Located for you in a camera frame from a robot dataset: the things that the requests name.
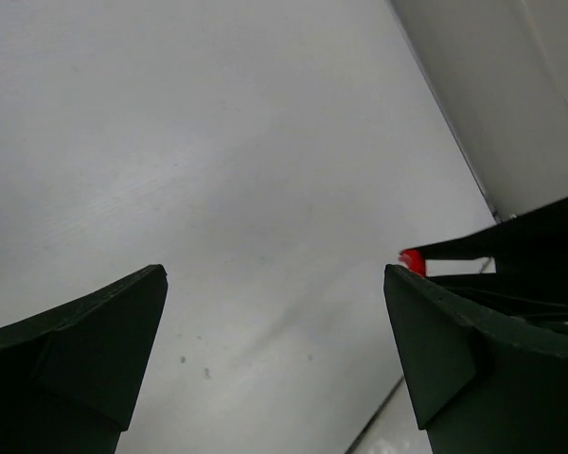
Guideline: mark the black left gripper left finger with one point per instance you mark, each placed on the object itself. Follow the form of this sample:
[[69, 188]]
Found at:
[[70, 376]]

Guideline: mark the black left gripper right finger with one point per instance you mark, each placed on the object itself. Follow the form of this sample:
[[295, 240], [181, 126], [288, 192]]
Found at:
[[479, 381]]

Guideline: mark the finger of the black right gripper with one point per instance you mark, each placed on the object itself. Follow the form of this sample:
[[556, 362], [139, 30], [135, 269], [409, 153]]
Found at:
[[529, 239], [535, 297]]

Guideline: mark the red small lego brick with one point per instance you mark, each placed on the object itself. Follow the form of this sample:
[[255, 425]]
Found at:
[[414, 261]]

